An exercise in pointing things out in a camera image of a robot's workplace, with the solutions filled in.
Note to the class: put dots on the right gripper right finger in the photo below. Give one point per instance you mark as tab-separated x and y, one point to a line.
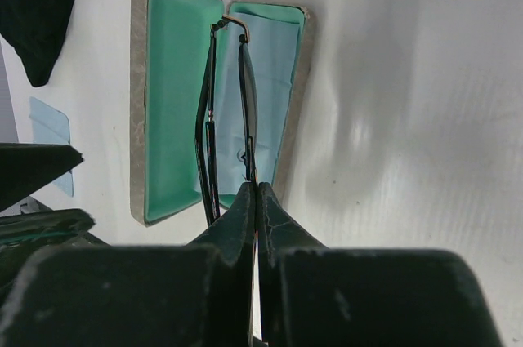
313	295

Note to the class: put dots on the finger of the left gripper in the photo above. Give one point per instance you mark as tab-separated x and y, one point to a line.
24	234
26	168

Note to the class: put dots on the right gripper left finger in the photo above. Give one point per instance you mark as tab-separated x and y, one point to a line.
199	294

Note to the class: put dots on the thin-frame glasses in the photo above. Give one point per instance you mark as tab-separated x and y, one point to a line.
205	128

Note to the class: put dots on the grey glasses case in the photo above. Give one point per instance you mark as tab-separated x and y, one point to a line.
169	44

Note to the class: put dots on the blue cleaning cloth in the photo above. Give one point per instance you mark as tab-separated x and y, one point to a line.
272	49
49	125

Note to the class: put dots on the black cloth pouch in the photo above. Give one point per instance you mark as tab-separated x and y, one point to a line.
37	30

